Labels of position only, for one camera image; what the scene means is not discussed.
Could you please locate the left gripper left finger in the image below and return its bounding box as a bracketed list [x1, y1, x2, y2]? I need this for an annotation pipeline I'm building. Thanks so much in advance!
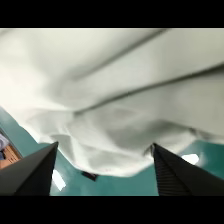
[0, 141, 60, 197]

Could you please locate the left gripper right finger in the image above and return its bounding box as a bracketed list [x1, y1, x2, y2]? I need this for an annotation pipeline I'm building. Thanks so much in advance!
[151, 143, 224, 197]

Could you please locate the white shirt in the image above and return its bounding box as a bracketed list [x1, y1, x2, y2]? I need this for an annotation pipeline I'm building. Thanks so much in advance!
[0, 28, 224, 178]

